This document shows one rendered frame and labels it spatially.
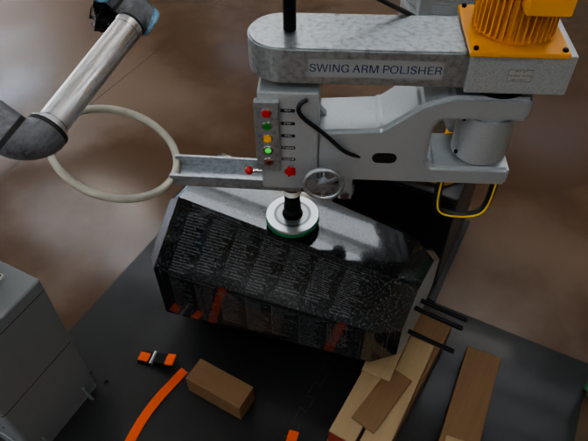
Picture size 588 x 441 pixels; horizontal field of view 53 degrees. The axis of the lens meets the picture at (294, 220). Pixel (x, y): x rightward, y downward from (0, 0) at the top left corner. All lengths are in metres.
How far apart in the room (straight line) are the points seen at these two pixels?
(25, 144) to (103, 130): 2.76
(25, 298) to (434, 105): 1.61
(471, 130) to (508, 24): 0.39
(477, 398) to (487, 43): 1.64
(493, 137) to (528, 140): 2.35
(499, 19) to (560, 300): 1.99
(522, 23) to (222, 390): 1.93
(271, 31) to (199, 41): 3.41
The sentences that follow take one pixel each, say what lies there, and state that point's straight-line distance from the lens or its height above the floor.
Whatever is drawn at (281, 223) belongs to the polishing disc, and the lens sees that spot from 2.34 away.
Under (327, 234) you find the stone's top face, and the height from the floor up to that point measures 0.82.
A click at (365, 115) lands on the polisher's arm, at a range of 2.02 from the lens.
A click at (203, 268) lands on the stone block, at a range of 2.52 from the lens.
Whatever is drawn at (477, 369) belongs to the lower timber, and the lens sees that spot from 2.94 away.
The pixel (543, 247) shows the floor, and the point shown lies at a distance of 3.69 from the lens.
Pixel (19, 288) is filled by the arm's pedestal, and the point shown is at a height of 0.85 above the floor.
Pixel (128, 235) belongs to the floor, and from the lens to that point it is 3.62.
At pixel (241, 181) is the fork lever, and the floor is 1.11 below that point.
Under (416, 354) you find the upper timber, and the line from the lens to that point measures 2.77.
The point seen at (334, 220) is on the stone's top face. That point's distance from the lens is 2.43.
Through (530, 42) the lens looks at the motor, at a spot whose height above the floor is 1.72.
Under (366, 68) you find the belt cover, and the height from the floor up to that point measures 1.63.
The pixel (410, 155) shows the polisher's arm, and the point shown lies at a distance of 2.04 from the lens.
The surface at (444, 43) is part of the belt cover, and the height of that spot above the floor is 1.69.
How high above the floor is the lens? 2.61
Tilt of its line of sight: 47 degrees down
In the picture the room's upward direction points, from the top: 1 degrees counter-clockwise
